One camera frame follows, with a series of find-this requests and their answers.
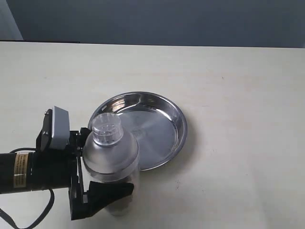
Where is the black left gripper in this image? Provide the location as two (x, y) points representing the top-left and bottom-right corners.
(30, 127), (135, 220)

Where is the clear plastic shaker bottle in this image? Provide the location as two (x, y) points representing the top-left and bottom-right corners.
(82, 113), (140, 216)

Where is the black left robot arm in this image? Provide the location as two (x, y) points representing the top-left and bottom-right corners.
(0, 128), (134, 220)

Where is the round stainless steel tray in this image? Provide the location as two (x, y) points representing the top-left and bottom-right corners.
(91, 92), (188, 171)

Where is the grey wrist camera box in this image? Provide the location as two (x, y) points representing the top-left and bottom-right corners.
(36, 106), (70, 151)

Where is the black camera cable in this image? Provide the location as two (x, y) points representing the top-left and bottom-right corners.
(0, 147), (55, 229)

